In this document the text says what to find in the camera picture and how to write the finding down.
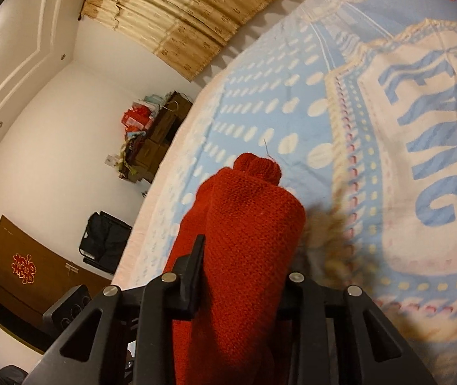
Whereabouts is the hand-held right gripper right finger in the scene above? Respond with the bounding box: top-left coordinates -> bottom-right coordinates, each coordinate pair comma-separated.
277,272 -> 435,385

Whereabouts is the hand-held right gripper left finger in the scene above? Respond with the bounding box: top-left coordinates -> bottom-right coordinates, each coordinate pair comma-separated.
22,234 -> 207,385

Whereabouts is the red knitted garment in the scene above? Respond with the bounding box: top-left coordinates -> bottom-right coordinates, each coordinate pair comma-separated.
163,152 -> 307,385

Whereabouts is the brown wooden door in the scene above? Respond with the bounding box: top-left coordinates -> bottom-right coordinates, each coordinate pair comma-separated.
0,214 -> 113,317

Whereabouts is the red knot door ornament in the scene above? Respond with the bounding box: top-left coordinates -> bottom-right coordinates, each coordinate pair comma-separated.
13,253 -> 37,285

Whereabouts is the tan fuzzy cloth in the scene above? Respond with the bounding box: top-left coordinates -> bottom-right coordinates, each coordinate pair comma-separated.
303,202 -> 359,285

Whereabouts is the green yellow cloth pile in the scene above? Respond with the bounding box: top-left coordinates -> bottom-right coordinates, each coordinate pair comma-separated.
117,130 -> 146,181

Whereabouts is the brown wooden desk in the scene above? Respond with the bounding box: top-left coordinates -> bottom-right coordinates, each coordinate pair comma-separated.
118,91 -> 194,184

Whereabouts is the bed with pink-blue sheet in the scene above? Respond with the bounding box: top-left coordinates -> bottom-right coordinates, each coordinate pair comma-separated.
112,0 -> 457,381

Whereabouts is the beige patterned window curtain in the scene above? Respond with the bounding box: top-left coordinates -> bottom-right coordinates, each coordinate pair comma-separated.
79,0 -> 287,82

